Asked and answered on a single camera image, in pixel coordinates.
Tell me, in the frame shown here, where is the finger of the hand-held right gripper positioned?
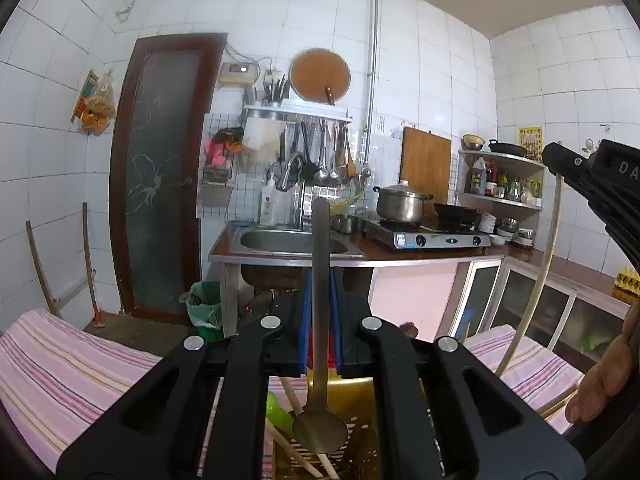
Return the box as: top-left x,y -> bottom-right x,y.
541,141 -> 640,274

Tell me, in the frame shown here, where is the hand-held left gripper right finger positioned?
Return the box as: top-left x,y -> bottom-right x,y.
329,266 -> 587,480

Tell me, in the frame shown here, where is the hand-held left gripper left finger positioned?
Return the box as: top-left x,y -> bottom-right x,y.
55,266 -> 315,480

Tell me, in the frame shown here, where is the yellow utensil holder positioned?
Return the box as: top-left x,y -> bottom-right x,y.
260,370 -> 446,480

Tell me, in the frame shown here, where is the grey metal spoon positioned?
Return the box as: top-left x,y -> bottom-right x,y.
292,198 -> 349,453

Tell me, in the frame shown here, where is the person's right hand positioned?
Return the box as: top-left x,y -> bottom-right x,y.
565,297 -> 640,424

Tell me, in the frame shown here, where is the row of condiment bottles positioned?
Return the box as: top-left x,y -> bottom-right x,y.
486,160 -> 543,203

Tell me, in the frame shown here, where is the black pan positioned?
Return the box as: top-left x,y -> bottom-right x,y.
488,139 -> 528,157

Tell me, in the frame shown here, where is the kitchen counter cabinet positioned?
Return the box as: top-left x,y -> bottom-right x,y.
207,220 -> 640,376

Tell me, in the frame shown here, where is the oil bottle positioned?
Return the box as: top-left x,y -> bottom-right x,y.
467,156 -> 488,196

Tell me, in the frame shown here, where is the steel sink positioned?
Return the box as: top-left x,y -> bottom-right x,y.
239,227 -> 350,256

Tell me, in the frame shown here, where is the yellow egg tray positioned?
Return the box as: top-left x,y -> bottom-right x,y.
612,265 -> 640,292

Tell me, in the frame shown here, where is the green trash bag bin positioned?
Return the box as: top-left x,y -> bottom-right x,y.
186,281 -> 224,341

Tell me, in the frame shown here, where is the small steel pot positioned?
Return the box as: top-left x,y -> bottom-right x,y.
331,213 -> 363,235

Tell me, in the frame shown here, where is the black wok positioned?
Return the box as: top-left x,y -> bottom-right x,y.
433,202 -> 478,226

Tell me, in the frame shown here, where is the dish soap bottle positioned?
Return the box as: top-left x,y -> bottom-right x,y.
259,175 -> 279,227

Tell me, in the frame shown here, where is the gas stove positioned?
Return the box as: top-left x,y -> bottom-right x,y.
362,217 -> 493,252

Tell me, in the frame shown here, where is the wooden cutting board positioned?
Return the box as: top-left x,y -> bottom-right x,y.
400,126 -> 452,206

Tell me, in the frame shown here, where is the steel pot with lid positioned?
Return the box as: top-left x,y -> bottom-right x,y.
373,180 -> 434,224

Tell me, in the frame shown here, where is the steel ladle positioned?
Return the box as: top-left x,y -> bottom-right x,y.
312,120 -> 329,186

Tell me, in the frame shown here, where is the steel skimmer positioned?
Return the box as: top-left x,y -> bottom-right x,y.
330,121 -> 347,183

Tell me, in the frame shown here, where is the steel faucet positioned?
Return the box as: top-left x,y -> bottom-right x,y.
277,152 -> 308,228

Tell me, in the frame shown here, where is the wooden spatula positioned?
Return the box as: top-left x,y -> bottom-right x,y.
345,122 -> 359,178

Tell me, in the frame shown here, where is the black spatula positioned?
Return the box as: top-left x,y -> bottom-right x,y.
300,121 -> 317,171

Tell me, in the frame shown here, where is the pink cloth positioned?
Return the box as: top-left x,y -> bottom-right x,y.
204,127 -> 246,168

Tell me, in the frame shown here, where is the white plastic bag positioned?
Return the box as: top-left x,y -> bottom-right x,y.
244,117 -> 283,152

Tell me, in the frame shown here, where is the brown door with frosted glass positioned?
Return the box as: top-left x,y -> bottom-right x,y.
109,32 -> 228,326

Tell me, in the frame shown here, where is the wooden stick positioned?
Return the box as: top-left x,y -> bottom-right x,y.
26,220 -> 63,318
81,202 -> 105,330

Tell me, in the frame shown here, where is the knife holder with knives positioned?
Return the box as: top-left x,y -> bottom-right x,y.
252,75 -> 291,107

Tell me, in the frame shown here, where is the pink striped tablecloth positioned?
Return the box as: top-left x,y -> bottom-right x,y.
0,309 -> 586,480

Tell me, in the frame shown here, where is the grey control box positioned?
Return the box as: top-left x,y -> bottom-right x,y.
217,61 -> 258,87

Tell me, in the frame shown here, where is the orange plastic bag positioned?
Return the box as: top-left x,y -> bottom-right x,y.
81,74 -> 117,136

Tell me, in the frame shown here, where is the hanging yellow packet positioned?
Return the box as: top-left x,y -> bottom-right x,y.
70,71 -> 101,123

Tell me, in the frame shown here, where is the yellow wall poster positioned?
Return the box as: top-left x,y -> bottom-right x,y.
518,126 -> 544,163

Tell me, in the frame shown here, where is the corner wall shelf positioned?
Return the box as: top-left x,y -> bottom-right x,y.
457,149 -> 546,211

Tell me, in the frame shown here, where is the grey wall pipe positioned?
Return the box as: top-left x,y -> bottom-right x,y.
342,0 -> 383,136

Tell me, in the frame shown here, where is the metal wall rack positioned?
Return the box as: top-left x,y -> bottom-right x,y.
242,101 -> 353,123

